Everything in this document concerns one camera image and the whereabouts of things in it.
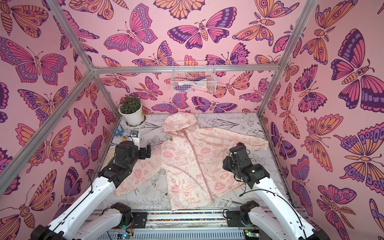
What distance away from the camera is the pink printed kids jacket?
0.81 m

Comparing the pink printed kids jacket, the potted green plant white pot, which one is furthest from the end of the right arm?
the potted green plant white pot

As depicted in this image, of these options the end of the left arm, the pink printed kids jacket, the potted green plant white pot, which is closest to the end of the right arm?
the pink printed kids jacket

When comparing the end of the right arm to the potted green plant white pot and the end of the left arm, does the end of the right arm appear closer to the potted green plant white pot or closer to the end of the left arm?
the end of the left arm

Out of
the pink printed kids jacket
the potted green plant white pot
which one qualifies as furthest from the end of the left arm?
the potted green plant white pot

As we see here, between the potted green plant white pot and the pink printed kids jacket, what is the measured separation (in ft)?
0.67

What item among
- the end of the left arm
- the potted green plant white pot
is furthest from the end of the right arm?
the potted green plant white pot

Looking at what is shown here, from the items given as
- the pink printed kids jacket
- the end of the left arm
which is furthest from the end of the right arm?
the end of the left arm

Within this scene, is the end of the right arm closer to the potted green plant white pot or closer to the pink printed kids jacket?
the pink printed kids jacket

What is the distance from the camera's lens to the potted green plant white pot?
3.45 feet

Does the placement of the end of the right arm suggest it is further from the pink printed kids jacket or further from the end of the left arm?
the end of the left arm

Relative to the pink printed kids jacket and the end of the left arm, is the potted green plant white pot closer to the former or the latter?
the pink printed kids jacket
